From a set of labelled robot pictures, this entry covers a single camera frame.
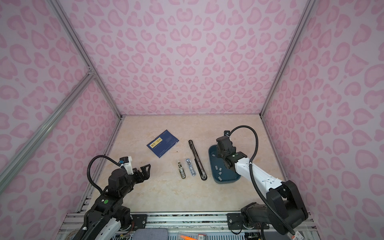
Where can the orange handled tool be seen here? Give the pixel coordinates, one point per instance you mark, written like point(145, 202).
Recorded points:
point(191, 236)

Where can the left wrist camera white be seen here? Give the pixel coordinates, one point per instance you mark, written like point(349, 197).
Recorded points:
point(126, 163)

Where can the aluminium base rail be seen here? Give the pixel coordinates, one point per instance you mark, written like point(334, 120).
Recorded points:
point(213, 224)

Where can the aluminium frame corner post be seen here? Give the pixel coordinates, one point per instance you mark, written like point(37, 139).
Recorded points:
point(308, 11)
point(64, 20)

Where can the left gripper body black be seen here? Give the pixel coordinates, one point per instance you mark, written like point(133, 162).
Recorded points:
point(132, 180)

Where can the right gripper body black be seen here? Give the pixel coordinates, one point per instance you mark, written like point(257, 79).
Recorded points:
point(221, 154)

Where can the teal plastic tray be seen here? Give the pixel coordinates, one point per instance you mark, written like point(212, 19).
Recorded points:
point(220, 173)

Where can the aluminium frame corner post right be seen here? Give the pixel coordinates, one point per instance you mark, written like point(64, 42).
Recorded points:
point(308, 11)

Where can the blue book yellow label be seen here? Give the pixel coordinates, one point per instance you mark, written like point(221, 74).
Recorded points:
point(162, 143)

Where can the aluminium diagonal frame bar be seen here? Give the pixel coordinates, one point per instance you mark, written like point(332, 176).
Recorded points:
point(19, 160)

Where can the aluminium frame corner post left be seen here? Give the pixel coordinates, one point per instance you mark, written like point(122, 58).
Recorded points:
point(64, 20)

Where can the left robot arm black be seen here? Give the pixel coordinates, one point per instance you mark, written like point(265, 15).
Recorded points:
point(108, 216)

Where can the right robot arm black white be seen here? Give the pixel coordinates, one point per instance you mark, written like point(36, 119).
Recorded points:
point(282, 205)

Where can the white tag front right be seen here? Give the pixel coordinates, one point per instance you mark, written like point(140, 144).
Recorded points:
point(296, 236)

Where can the grey pad front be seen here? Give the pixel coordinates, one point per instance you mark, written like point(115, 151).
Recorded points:
point(151, 234)

